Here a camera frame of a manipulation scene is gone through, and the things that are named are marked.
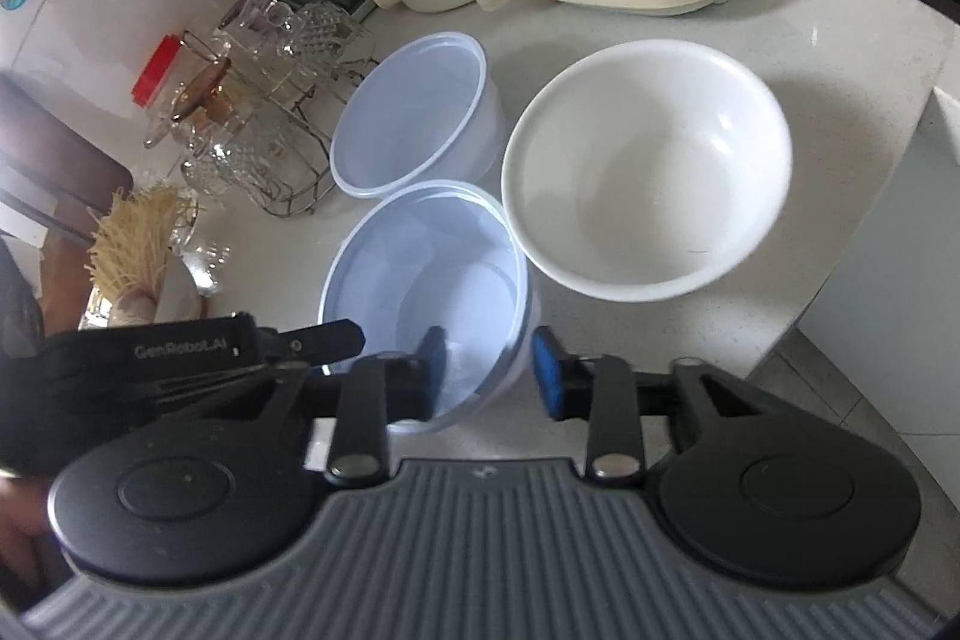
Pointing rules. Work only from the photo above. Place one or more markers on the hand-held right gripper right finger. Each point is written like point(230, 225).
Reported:
point(547, 377)

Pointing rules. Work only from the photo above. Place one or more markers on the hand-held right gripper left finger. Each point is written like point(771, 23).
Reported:
point(433, 355)

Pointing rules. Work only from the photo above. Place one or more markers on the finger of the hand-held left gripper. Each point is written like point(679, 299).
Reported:
point(322, 340)

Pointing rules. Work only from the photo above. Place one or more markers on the translucent plastic bowl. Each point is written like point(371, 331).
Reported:
point(420, 265)
point(405, 115)

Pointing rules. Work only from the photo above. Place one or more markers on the plain white bowl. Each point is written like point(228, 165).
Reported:
point(645, 175)

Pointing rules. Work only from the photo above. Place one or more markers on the person's left hand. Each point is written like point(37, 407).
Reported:
point(19, 527)

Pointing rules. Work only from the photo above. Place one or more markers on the garlic bulb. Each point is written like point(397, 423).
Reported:
point(135, 308)

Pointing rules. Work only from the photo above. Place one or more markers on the white garlic bowl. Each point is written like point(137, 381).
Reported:
point(180, 299)

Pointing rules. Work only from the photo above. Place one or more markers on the bundle of dry noodles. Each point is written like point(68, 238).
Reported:
point(135, 235)

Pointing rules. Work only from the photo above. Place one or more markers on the dark brown cutting board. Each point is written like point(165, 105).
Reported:
point(45, 160)

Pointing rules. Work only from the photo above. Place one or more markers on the amber glass cup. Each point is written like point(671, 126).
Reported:
point(201, 89)

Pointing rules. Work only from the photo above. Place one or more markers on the red-lidded clear jar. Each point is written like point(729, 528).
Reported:
point(156, 69)

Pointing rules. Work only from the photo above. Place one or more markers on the cluster of cut-glass cups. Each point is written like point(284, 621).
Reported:
point(300, 29)

